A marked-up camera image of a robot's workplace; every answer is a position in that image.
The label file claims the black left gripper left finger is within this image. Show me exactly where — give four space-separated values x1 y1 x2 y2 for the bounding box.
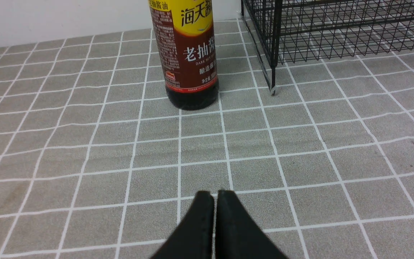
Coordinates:
151 191 214 259

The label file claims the dark soy sauce bottle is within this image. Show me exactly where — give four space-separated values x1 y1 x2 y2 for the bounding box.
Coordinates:
148 0 219 110

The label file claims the black wire rack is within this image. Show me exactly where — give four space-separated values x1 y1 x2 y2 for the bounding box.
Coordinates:
240 0 414 95

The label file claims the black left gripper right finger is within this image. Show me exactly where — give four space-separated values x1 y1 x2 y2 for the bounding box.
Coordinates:
215 190 288 259

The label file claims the grey checked tablecloth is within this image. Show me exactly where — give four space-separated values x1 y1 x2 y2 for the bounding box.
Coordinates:
0 20 414 259

